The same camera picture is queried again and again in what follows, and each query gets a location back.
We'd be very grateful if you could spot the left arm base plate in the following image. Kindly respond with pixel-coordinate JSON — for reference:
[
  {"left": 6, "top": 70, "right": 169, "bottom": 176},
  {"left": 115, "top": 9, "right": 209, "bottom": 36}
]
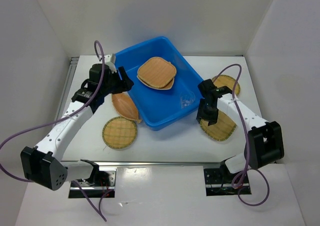
[{"left": 67, "top": 165, "right": 117, "bottom": 198}]

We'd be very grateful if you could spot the rounded square brown woven tray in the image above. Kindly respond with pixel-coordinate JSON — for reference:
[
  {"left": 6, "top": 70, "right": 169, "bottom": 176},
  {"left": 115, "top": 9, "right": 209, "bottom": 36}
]
[{"left": 136, "top": 57, "right": 177, "bottom": 88}]

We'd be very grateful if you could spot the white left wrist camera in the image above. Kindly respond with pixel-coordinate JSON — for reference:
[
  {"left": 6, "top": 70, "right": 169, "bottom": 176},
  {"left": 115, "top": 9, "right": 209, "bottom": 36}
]
[{"left": 98, "top": 54, "right": 117, "bottom": 73}]

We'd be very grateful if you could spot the blue plastic bin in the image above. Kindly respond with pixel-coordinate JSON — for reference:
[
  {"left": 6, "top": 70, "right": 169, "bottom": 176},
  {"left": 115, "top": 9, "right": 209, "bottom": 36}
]
[{"left": 115, "top": 37, "right": 203, "bottom": 131}]

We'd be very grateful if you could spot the aluminium rail front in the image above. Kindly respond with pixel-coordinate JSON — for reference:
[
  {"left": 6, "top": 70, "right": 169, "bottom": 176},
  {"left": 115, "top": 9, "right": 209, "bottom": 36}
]
[{"left": 59, "top": 160, "right": 278, "bottom": 168}]

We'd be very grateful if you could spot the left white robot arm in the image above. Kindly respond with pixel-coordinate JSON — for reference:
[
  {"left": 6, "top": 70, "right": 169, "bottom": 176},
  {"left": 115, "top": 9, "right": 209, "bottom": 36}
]
[{"left": 20, "top": 64, "right": 134, "bottom": 191}]

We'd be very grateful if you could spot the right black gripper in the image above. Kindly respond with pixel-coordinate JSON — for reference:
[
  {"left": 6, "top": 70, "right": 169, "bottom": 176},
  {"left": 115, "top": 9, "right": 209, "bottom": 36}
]
[{"left": 196, "top": 98, "right": 220, "bottom": 126}]

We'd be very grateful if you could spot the triangular brown woven basket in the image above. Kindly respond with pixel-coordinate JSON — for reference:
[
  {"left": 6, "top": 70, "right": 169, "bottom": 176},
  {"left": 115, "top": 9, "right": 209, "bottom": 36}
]
[{"left": 138, "top": 78, "right": 175, "bottom": 90}]

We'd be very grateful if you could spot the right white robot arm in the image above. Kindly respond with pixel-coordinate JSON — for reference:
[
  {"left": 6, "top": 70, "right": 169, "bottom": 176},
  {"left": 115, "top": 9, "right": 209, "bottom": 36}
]
[{"left": 196, "top": 79, "right": 285, "bottom": 183}]

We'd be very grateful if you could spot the fish-shaped brown woven basket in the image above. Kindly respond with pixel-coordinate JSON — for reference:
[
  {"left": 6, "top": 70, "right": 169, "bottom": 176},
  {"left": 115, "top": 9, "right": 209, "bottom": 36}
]
[{"left": 111, "top": 93, "right": 142, "bottom": 123}]

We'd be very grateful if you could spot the round bamboo tray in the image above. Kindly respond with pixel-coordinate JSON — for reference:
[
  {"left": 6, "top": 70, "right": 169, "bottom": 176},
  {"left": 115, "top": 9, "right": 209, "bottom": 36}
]
[
  {"left": 101, "top": 116, "right": 138, "bottom": 150},
  {"left": 211, "top": 74, "right": 236, "bottom": 90}
]

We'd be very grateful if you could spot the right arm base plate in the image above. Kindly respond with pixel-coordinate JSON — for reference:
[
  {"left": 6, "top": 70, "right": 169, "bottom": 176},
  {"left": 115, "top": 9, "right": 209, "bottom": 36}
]
[{"left": 203, "top": 168, "right": 251, "bottom": 196}]

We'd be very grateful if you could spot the square bamboo tray green rim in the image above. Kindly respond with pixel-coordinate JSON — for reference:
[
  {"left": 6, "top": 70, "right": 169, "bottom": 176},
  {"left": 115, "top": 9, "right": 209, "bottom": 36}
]
[{"left": 199, "top": 111, "right": 237, "bottom": 142}]

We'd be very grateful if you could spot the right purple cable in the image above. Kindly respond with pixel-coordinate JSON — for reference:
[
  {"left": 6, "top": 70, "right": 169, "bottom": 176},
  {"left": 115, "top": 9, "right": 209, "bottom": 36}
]
[{"left": 214, "top": 64, "right": 271, "bottom": 206}]

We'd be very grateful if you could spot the clear drinking glass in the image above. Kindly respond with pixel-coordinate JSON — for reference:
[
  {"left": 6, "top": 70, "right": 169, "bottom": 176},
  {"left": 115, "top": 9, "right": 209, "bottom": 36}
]
[{"left": 179, "top": 90, "right": 196, "bottom": 109}]

